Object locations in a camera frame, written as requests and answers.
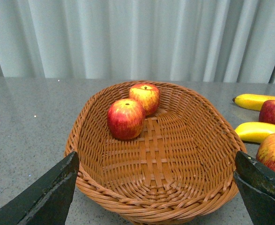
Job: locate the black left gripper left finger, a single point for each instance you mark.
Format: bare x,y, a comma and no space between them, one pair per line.
47,200

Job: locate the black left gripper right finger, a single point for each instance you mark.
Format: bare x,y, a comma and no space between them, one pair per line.
256,183

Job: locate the red yellow apple large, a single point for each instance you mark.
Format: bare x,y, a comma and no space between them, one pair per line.
274,152

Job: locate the yellow banana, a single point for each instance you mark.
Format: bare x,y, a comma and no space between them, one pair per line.
254,132
251,101

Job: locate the dark red apple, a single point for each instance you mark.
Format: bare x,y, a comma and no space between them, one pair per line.
267,112

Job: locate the brown wicker basket left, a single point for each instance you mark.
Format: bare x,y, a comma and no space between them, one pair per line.
181,165

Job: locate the red apple front left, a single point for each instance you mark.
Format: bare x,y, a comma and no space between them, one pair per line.
125,119

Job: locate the red yellow apple back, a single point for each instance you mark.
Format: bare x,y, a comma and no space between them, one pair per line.
148,95

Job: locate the white pleated curtain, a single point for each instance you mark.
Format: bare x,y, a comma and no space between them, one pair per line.
175,40

